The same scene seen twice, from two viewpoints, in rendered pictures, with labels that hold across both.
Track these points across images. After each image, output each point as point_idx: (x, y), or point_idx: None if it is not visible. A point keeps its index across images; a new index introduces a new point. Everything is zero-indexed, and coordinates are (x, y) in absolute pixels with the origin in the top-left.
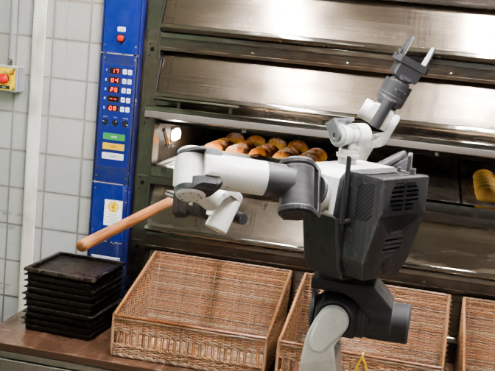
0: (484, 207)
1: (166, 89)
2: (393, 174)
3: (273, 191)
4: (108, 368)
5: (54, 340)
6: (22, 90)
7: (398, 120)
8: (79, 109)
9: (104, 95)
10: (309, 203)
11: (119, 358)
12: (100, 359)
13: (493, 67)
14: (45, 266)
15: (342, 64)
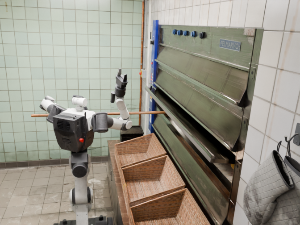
0: (198, 152)
1: (156, 81)
2: (67, 117)
3: (48, 113)
4: (110, 158)
5: (116, 147)
6: (146, 77)
7: (117, 101)
8: None
9: (150, 81)
10: (49, 118)
11: (114, 157)
12: (110, 155)
13: (200, 86)
14: None
15: (177, 78)
